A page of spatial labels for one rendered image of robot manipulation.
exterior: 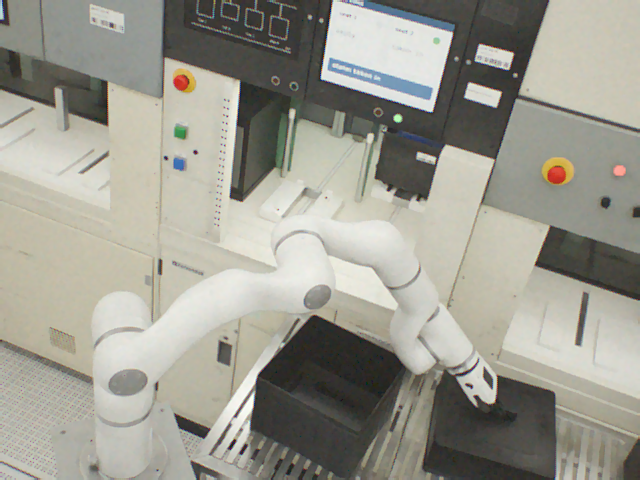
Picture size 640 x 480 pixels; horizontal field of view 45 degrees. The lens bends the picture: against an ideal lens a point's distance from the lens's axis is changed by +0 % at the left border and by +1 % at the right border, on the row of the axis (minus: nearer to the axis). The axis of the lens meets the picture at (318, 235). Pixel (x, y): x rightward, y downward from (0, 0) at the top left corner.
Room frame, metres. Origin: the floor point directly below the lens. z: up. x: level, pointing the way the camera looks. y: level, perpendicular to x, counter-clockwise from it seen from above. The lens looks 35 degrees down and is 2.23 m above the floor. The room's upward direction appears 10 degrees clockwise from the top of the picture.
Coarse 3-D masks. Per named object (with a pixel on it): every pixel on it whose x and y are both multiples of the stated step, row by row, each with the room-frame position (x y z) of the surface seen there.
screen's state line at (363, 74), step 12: (336, 60) 1.70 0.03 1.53; (336, 72) 1.69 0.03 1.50; (348, 72) 1.69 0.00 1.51; (360, 72) 1.68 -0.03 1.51; (372, 72) 1.67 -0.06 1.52; (384, 84) 1.66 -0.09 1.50; (396, 84) 1.66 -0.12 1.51; (408, 84) 1.65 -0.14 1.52; (420, 84) 1.64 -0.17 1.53; (420, 96) 1.64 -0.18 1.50
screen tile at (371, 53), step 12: (336, 12) 1.70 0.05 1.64; (348, 12) 1.69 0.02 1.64; (336, 24) 1.70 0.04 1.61; (348, 24) 1.69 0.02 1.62; (360, 24) 1.69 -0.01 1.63; (372, 24) 1.68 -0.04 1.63; (384, 24) 1.67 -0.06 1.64; (336, 36) 1.70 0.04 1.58; (372, 36) 1.68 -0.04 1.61; (384, 36) 1.67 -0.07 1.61; (336, 48) 1.70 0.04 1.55; (348, 48) 1.69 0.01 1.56; (360, 48) 1.68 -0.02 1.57; (372, 48) 1.68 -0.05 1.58; (360, 60) 1.68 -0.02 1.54; (372, 60) 1.67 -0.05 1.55
